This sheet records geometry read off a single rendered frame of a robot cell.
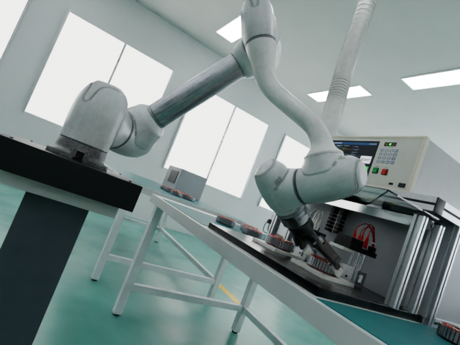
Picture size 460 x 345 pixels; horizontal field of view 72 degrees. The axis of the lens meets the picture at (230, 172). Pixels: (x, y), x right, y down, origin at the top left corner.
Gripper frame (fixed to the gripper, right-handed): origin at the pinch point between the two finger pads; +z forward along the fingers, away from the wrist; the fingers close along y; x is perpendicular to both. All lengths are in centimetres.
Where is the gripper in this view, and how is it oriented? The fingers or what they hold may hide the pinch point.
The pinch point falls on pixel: (324, 263)
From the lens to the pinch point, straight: 112.3
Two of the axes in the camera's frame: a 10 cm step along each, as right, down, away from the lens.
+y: 4.7, 1.1, -8.7
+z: 5.1, 7.7, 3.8
